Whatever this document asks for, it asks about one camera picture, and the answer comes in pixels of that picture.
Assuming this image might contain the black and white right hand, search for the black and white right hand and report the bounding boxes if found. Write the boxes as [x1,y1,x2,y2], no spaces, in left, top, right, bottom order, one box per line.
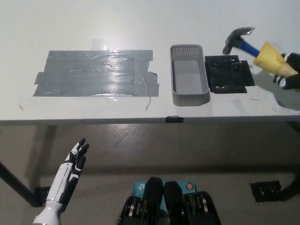
[273,52,300,91]

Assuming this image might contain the white and black left hand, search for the white and black left hand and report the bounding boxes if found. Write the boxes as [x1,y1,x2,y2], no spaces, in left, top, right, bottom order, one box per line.
[45,138,90,207]

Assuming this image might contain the blue hammer with yellow cloth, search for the blue hammer with yellow cloth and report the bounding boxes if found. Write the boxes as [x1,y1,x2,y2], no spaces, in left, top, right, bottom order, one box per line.
[222,27,299,77]

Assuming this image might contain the black robot torso blocks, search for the black robot torso blocks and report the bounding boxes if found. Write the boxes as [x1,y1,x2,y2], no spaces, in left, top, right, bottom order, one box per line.
[117,177,222,225]

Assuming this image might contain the teal cardboard box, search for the teal cardboard box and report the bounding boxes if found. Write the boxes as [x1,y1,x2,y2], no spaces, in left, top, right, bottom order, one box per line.
[133,180,196,209]

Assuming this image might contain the grey perforated plastic basket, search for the grey perforated plastic basket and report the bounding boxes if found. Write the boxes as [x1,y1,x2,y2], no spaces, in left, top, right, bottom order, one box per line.
[170,44,211,106]

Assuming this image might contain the black floor tape patch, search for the black floor tape patch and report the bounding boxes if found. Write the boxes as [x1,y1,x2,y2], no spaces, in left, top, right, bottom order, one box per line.
[249,180,282,203]

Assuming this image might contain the short black tape piece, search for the short black tape piece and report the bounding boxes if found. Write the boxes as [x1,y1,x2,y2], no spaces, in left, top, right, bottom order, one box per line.
[165,115,185,124]

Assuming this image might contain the grey duct tape patch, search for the grey duct tape patch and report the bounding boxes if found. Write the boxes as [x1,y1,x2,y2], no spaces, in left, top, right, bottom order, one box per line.
[32,49,160,98]

